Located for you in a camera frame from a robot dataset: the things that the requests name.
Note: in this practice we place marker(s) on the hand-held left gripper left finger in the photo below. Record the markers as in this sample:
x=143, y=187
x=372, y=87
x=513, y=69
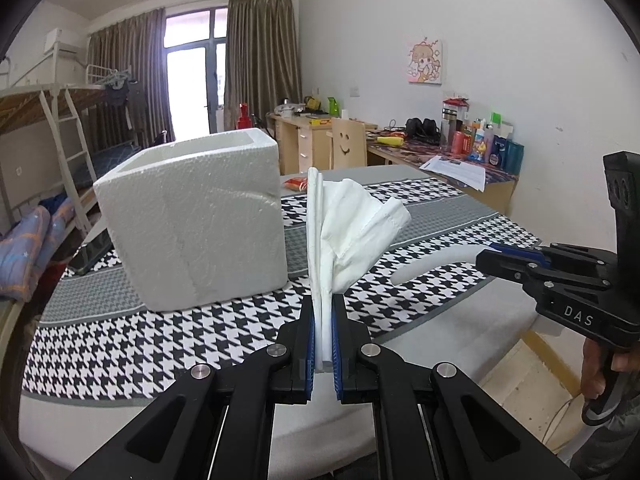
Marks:
x=309, y=350

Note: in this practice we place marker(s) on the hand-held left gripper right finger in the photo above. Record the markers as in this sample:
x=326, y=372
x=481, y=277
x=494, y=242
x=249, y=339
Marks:
x=337, y=355

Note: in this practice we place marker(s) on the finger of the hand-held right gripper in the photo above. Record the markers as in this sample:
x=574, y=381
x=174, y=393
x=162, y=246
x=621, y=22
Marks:
x=565, y=255
x=505, y=265

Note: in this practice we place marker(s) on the light grey sock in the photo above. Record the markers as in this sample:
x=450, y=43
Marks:
x=435, y=262

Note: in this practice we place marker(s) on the white towel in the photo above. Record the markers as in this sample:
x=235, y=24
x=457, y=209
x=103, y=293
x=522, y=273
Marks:
x=350, y=230

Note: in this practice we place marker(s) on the white foam box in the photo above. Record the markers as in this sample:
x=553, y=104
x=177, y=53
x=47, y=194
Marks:
x=195, y=220

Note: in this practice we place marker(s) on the person's right hand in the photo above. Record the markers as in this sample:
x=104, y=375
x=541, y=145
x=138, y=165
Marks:
x=592, y=370

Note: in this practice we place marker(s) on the white printed papers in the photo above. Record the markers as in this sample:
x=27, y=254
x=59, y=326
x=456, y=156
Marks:
x=455, y=170

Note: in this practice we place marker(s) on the houndstooth blanket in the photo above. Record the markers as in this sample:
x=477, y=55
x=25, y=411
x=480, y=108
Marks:
x=200, y=345

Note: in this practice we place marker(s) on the group of toiletry bottles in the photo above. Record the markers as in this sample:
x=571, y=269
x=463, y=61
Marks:
x=480, y=135

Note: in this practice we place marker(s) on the person's grey clothing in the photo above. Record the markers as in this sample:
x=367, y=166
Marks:
x=610, y=450

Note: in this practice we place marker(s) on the black headphones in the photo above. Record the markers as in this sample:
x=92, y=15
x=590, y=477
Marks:
x=422, y=127

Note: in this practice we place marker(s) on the red snack packet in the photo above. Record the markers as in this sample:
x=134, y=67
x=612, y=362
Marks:
x=295, y=183

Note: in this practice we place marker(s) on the yellow bottle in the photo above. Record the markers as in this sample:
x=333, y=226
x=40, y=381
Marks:
x=390, y=141

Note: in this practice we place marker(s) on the wooden smiley chair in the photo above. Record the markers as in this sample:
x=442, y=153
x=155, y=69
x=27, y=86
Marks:
x=348, y=145

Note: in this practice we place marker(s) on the wooden desk with drawers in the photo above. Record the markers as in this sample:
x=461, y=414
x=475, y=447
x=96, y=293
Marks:
x=300, y=145

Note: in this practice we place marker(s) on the black smartphone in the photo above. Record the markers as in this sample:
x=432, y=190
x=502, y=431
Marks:
x=90, y=255

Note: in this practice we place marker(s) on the red fire extinguisher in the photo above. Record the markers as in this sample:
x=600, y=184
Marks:
x=245, y=117

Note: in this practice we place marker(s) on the blue checked mattress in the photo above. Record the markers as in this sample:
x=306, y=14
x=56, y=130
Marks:
x=112, y=160

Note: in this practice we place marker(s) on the brown curtain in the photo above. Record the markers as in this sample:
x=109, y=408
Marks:
x=135, y=60
x=262, y=60

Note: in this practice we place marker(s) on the glass balcony door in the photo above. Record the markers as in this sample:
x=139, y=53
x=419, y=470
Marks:
x=192, y=80

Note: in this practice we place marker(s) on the blue orange quilt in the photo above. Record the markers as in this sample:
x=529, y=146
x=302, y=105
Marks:
x=25, y=250

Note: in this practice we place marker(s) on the white bunk ladder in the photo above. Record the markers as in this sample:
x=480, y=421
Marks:
x=70, y=160

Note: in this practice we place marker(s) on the dark hanging clothes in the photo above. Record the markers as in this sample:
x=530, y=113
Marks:
x=125, y=100

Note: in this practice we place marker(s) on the metal bunk bed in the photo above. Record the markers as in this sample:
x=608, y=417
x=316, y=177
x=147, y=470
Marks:
x=30, y=110

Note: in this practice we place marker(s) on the white air conditioner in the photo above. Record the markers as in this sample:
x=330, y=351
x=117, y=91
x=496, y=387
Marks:
x=62, y=42

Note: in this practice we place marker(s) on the cartoon wall poster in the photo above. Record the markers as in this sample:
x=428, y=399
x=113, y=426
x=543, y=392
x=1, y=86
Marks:
x=426, y=60

